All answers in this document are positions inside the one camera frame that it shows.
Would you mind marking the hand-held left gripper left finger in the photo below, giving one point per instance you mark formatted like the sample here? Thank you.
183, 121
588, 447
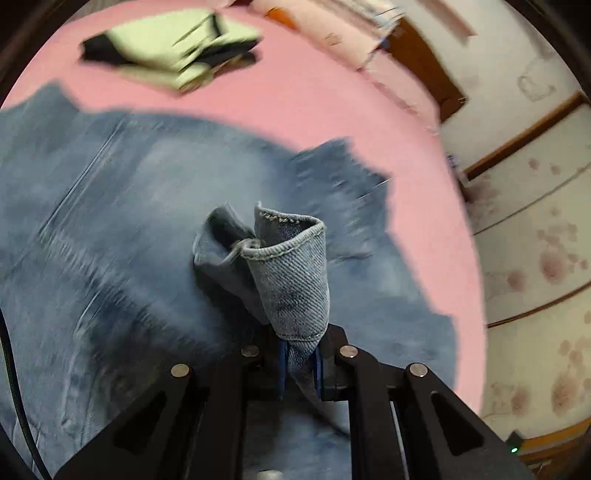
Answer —
280, 369

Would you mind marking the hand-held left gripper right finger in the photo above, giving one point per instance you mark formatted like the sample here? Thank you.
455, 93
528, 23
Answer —
318, 374

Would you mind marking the blue denim jeans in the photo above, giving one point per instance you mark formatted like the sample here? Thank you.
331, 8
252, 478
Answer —
152, 240

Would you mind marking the small black device green light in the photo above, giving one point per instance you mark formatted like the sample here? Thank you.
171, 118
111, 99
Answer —
514, 444

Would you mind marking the pink bed sheet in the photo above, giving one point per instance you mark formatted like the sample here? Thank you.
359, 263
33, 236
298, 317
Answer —
323, 101

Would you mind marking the brown wooden board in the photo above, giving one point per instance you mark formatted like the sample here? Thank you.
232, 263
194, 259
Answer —
427, 69

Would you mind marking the yellow and black folded garment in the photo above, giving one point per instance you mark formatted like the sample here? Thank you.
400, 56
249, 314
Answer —
157, 44

